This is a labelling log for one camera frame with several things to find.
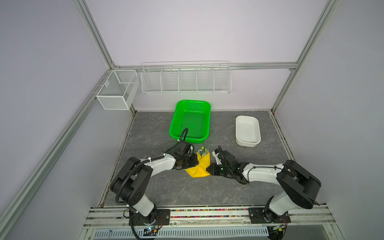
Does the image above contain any yellow paper napkin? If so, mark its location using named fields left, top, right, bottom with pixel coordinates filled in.
left=186, top=152, right=211, bottom=178

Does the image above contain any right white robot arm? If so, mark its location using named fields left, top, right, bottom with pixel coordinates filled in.
left=206, top=147, right=322, bottom=224

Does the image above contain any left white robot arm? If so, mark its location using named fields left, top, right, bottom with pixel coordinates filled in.
left=110, top=140, right=199, bottom=219

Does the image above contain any white plastic tray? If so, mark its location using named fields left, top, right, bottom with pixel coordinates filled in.
left=236, top=116, right=261, bottom=148

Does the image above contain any green plastic basket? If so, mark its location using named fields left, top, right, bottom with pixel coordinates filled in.
left=169, top=100, right=212, bottom=144

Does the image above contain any white wire wall rack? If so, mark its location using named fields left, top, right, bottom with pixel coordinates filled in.
left=141, top=61, right=232, bottom=94

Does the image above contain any white mesh wall box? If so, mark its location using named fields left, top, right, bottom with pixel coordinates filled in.
left=97, top=70, right=140, bottom=111

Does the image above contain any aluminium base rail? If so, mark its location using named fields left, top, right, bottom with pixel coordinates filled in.
left=79, top=205, right=344, bottom=240

